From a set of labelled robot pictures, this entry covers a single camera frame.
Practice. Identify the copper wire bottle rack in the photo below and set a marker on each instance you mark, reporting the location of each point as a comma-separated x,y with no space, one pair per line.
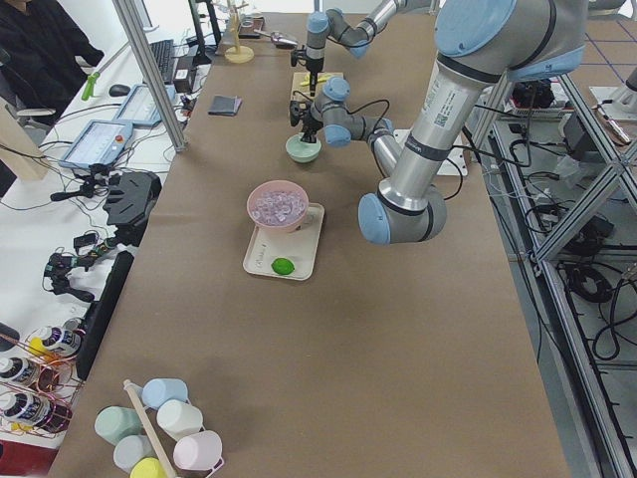
39,380

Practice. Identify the blue plastic cup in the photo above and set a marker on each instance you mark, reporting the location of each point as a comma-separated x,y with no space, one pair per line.
161,389

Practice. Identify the pink bowl of ice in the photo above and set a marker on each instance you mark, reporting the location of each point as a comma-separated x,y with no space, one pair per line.
278,205

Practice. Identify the green lime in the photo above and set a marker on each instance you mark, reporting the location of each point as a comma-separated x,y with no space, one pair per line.
283,266

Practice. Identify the black keyboard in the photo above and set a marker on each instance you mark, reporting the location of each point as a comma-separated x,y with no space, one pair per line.
162,52

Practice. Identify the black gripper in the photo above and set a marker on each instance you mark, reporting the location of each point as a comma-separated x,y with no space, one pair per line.
314,65
312,120

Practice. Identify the pink plastic cup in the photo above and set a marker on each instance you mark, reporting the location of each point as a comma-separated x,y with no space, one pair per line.
201,451

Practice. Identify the far teach pendant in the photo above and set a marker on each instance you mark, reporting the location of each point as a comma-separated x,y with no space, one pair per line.
138,108

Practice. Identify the green plastic cup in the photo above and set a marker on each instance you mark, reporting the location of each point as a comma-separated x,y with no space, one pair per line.
114,423

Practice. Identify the mint green bowl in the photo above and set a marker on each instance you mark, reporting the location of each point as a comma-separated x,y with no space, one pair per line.
300,151

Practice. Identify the person in black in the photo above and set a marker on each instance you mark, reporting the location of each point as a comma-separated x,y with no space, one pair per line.
44,44

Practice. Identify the teach pendant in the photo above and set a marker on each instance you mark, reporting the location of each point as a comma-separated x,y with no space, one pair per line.
138,108
99,143

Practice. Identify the grey plastic cup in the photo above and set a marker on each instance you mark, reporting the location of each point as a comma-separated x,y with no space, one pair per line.
130,450

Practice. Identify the aluminium frame post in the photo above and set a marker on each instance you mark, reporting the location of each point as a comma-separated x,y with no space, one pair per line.
132,27

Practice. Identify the wooden mug tree stand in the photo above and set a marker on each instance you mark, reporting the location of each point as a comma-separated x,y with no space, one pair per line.
235,52

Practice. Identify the yellow plastic cup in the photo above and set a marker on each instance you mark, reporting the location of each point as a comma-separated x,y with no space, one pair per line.
148,467

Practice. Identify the black bar on table edge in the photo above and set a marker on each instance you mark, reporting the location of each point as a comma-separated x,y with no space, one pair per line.
100,312

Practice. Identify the beige rabbit tray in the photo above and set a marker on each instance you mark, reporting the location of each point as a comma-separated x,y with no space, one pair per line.
298,247

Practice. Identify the metal scoop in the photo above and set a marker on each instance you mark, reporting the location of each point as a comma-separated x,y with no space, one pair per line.
279,39

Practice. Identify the near teach pendant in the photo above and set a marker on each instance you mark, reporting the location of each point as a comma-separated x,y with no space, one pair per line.
99,143

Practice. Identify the bamboo cutting board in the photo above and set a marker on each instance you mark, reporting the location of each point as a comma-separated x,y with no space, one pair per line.
300,84

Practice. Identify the white plastic cup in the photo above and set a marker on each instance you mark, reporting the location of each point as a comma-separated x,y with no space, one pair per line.
179,419

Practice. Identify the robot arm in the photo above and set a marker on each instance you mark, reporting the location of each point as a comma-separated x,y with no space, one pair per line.
330,25
478,43

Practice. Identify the grey folded cloth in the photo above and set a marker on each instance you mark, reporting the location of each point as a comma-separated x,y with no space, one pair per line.
225,106

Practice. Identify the black computer mouse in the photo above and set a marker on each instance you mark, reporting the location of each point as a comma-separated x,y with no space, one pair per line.
118,90

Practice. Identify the black device stand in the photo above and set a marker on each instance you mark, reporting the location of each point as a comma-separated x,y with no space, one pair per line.
129,202

